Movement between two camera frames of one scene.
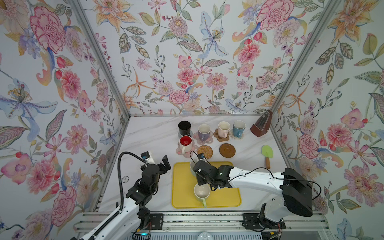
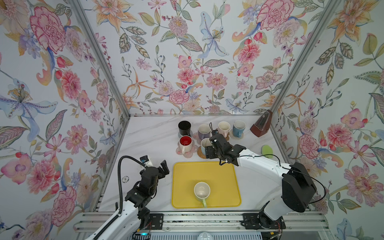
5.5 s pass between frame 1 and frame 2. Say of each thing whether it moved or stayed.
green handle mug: stayed
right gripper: moved
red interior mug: stayed
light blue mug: moved
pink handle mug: stayed
